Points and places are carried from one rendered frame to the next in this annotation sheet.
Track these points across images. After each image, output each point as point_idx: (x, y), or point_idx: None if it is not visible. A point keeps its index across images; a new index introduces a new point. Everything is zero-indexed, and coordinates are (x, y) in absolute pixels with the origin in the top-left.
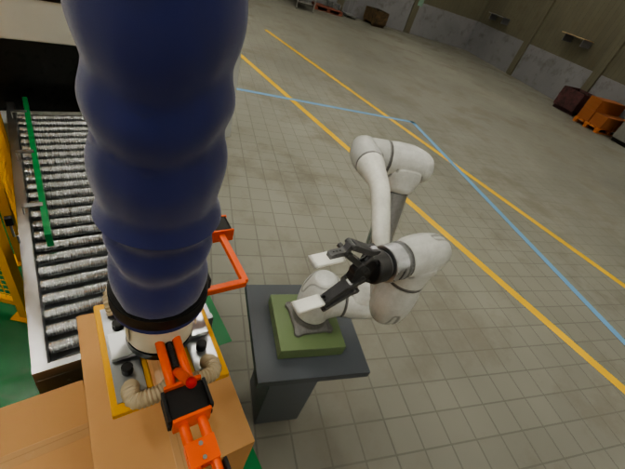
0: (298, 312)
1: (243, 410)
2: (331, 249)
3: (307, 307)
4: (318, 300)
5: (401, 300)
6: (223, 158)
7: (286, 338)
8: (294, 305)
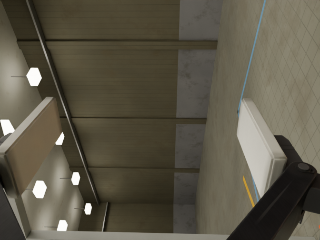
0: (236, 134)
1: None
2: (0, 140)
3: (245, 149)
4: (261, 171)
5: None
6: None
7: None
8: (239, 114)
